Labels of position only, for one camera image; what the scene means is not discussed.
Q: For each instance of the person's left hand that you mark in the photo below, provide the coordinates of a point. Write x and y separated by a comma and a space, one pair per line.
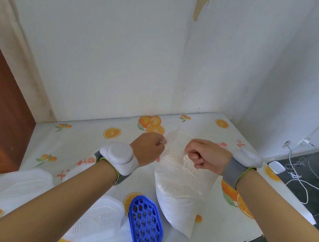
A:
146, 149

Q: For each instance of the person's right hand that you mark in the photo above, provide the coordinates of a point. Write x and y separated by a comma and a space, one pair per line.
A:
212, 158

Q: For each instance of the person's right fingers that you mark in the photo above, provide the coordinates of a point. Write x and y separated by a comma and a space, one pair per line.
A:
196, 160

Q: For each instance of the person's left fingers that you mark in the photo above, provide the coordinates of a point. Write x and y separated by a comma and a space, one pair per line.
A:
161, 148

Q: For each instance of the clear plastic bag of rice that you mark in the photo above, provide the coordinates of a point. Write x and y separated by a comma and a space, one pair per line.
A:
179, 195

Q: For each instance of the person's right forearm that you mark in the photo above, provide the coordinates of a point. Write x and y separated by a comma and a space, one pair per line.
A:
277, 213

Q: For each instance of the person's left forearm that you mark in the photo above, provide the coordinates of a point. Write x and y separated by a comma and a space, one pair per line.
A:
63, 197

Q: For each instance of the white wrist tracker grey band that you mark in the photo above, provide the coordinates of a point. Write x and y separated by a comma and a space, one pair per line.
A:
243, 164
119, 156

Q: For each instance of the orange fruit print tablecloth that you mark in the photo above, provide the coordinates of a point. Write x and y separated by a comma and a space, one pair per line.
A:
83, 143

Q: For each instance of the blue perforated plastic tray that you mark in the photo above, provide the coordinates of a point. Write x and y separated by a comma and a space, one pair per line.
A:
145, 227

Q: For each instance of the white power adapter box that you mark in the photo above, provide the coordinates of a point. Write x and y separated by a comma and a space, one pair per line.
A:
276, 167

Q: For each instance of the white slotted plastic basket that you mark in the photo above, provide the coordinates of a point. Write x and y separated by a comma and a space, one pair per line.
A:
98, 221

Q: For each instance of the white translucent plastic container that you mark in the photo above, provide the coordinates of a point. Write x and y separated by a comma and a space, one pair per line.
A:
21, 186

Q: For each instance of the white wall plug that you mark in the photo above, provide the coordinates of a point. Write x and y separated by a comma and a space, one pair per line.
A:
304, 141
286, 144

